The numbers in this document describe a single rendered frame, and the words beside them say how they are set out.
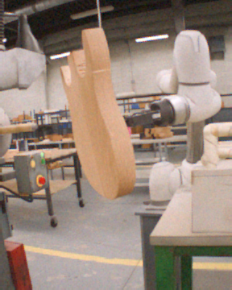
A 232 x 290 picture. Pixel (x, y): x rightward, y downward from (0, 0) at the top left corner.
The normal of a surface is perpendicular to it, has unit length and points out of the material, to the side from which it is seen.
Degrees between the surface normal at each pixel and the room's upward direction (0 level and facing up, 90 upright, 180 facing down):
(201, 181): 90
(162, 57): 90
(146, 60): 90
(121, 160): 97
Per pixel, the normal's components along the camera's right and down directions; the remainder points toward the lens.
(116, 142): 0.33, -0.11
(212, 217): -0.41, 0.08
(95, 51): 0.39, 0.14
